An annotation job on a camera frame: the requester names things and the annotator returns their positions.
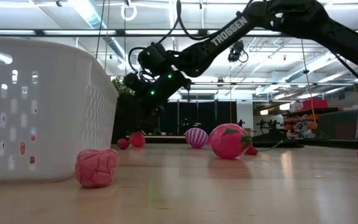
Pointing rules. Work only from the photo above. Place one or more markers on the red toy strawberry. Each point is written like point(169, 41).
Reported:
point(137, 139)

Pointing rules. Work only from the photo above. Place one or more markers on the purple striped toy fruit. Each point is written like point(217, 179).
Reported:
point(196, 137)

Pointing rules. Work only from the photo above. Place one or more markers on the dark red toy cherry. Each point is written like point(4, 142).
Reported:
point(123, 143)

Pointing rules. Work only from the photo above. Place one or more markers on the pink toy dragon fruit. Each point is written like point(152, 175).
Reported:
point(228, 141)

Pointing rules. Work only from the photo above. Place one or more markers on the pink lumpy toy fruit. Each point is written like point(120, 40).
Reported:
point(96, 168)

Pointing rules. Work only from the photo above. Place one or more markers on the white perforated plastic basket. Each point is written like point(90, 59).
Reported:
point(61, 124)

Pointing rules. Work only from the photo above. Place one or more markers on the small red berry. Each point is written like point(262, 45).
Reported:
point(253, 152)

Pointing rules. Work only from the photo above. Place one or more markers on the small red toy fruit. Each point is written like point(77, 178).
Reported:
point(22, 148)

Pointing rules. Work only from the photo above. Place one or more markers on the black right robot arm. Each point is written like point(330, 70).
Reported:
point(204, 53)

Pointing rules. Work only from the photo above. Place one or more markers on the green artificial potted plant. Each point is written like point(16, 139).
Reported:
point(120, 93)

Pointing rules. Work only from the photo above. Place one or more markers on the black curtain partition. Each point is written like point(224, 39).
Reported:
point(204, 118)

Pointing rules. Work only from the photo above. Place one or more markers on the red storage shelf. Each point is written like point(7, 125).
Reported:
point(314, 104)

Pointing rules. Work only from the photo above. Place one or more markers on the dark grey panel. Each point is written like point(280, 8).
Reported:
point(337, 124)

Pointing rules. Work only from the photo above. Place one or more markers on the black hanging camera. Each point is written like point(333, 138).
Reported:
point(236, 51)

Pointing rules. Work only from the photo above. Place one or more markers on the black aluminium rig frame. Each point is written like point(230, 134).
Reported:
point(73, 32)

